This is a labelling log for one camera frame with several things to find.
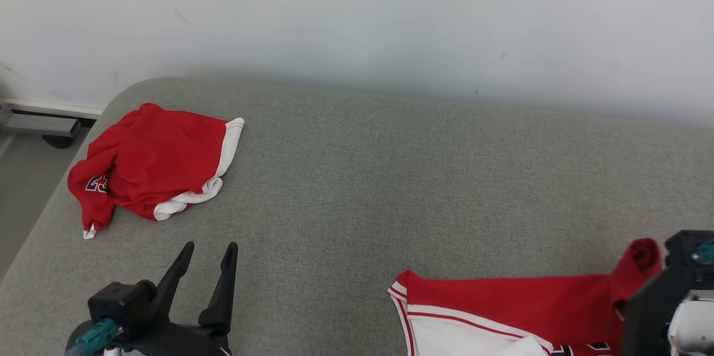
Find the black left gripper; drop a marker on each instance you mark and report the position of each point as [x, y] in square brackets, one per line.
[178, 342]

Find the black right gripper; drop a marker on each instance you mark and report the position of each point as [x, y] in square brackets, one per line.
[644, 317]

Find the red basketball jersey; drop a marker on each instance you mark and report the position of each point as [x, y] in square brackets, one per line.
[530, 300]

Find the red shorts with white band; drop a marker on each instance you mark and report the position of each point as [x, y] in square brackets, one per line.
[156, 160]

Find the grey fabric sofa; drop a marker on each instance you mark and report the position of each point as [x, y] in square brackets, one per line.
[390, 188]

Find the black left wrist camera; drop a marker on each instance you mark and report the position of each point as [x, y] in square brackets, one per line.
[120, 303]

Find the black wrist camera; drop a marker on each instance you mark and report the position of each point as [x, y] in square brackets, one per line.
[683, 247]
[120, 303]

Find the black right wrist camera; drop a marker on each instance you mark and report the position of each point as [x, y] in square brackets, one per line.
[683, 247]

